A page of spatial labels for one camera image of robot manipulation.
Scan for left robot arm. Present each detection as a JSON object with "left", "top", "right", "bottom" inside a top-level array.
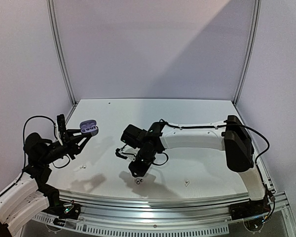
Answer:
[{"left": 0, "top": 126, "right": 98, "bottom": 237}]

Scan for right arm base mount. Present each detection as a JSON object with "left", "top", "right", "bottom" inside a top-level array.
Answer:
[{"left": 228, "top": 198, "right": 271, "bottom": 220}]

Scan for front aluminium rail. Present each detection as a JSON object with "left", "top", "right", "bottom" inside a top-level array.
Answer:
[{"left": 32, "top": 189, "right": 289, "bottom": 224}]

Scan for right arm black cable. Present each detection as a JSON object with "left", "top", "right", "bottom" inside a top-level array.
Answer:
[{"left": 160, "top": 119, "right": 272, "bottom": 166}]

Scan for blue-grey earbud charging case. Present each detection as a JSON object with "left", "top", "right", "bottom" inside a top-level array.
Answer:
[{"left": 79, "top": 119, "right": 99, "bottom": 136}]

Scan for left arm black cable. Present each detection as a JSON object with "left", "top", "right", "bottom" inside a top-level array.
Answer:
[{"left": 21, "top": 115, "right": 71, "bottom": 171}]

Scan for left aluminium frame post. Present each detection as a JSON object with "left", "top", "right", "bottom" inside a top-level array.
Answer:
[{"left": 46, "top": 0, "right": 78, "bottom": 107}]

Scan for silver ear-hook earbud pair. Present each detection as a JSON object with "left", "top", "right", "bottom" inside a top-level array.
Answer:
[{"left": 135, "top": 179, "right": 143, "bottom": 185}]

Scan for aluminium frame post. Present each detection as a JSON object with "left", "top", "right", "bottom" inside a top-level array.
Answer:
[
  {"left": 46, "top": 0, "right": 78, "bottom": 107},
  {"left": 232, "top": 0, "right": 261, "bottom": 107}
]

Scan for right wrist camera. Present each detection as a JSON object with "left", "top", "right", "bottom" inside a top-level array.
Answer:
[{"left": 115, "top": 148, "right": 136, "bottom": 161}]

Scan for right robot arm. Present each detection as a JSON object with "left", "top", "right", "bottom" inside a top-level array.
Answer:
[{"left": 115, "top": 115, "right": 266, "bottom": 215}]

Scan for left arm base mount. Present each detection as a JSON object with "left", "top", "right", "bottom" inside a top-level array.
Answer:
[{"left": 43, "top": 197, "right": 82, "bottom": 220}]

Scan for perforated cable tray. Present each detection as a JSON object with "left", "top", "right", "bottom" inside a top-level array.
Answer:
[{"left": 32, "top": 214, "right": 229, "bottom": 237}]

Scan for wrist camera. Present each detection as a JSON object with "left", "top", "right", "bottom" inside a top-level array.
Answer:
[
  {"left": 115, "top": 148, "right": 136, "bottom": 161},
  {"left": 55, "top": 114, "right": 66, "bottom": 146}
]

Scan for right aluminium frame post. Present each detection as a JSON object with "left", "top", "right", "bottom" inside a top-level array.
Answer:
[{"left": 232, "top": 0, "right": 261, "bottom": 107}]

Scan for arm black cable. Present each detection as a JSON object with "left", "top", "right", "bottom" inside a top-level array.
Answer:
[
  {"left": 160, "top": 119, "right": 272, "bottom": 166},
  {"left": 21, "top": 115, "right": 71, "bottom": 171}
]

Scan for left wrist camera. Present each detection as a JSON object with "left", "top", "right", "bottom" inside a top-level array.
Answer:
[{"left": 55, "top": 114, "right": 66, "bottom": 146}]

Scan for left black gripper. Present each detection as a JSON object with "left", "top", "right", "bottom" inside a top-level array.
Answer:
[{"left": 39, "top": 128, "right": 91, "bottom": 165}]

